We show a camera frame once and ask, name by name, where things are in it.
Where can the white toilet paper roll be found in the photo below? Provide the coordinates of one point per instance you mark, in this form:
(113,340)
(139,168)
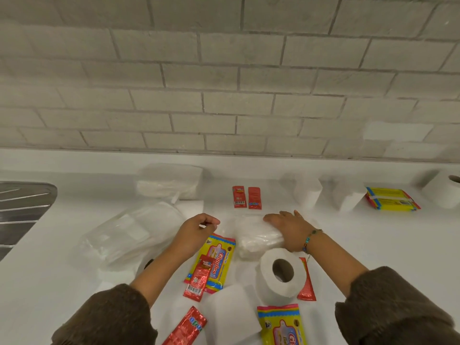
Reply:
(442,190)
(275,283)

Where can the person's left fingers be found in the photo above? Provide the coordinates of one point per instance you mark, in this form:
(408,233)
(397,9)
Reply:
(210,220)

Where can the clear bag of white napkins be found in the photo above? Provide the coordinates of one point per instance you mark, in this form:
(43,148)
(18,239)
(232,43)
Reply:
(257,238)

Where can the metal sink drainboard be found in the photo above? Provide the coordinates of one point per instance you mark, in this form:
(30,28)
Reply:
(21,211)

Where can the large clear plastic bag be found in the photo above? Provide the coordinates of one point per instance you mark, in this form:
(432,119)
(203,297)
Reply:
(129,235)

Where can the yellow snack packet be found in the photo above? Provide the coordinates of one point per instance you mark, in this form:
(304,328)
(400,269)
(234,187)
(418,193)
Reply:
(282,325)
(388,193)
(221,255)
(395,205)

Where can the person's right fingers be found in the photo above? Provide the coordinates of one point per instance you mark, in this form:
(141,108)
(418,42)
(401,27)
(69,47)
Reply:
(275,219)

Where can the wrapped white napkin pack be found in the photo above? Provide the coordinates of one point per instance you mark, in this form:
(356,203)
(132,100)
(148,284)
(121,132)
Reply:
(169,181)

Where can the person's right forearm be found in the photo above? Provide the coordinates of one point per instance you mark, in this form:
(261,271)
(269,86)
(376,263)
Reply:
(345,273)

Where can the small red sauce sachet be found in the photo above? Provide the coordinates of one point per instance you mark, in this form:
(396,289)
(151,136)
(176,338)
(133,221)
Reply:
(239,196)
(254,198)

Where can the white napkin stack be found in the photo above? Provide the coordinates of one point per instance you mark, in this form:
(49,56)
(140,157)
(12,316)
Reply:
(307,190)
(230,316)
(346,195)

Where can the person's left hand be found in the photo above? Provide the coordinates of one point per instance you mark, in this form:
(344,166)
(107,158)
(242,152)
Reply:
(192,235)

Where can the person's left forearm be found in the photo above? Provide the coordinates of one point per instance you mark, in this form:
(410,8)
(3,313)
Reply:
(143,287)

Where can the person's right hand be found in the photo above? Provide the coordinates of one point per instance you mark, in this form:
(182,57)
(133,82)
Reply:
(293,231)

